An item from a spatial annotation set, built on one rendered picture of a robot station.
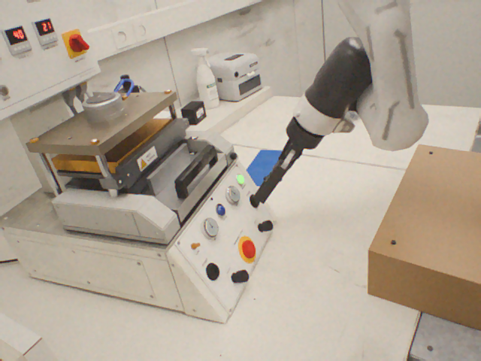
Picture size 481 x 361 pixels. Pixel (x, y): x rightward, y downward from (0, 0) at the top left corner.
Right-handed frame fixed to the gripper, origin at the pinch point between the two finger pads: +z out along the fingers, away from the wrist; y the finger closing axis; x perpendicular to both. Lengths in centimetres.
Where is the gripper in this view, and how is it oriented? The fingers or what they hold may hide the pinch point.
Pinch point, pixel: (265, 189)
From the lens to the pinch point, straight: 90.0
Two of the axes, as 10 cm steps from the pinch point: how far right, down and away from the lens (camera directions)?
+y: -3.5, 5.2, -7.8
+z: -4.0, 6.7, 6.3
